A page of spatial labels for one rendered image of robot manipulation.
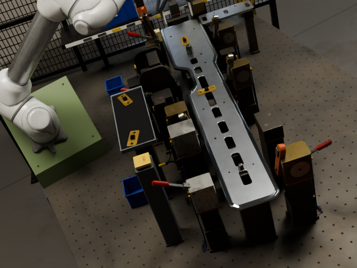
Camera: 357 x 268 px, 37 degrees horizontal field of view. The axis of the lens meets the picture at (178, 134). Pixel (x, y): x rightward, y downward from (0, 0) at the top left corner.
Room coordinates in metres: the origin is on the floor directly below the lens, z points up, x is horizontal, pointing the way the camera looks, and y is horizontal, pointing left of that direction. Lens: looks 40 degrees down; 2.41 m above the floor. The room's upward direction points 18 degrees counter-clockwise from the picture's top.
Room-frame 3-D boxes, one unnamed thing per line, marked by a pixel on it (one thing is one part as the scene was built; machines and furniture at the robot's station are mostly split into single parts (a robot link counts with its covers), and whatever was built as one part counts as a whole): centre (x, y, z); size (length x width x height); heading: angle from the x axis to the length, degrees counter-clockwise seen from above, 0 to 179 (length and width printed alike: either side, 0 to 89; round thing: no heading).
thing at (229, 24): (2.33, -0.40, 0.87); 0.12 x 0.07 x 0.35; 90
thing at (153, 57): (2.02, 0.02, 0.95); 0.18 x 0.13 x 0.49; 0
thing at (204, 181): (1.33, 0.00, 0.88); 0.12 x 0.07 x 0.36; 90
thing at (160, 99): (1.82, 0.03, 0.90); 0.05 x 0.05 x 0.40; 0
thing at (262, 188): (1.90, -0.19, 1.00); 1.38 x 0.22 x 0.02; 0
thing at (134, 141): (1.56, 0.17, 1.17); 0.08 x 0.04 x 0.01; 162
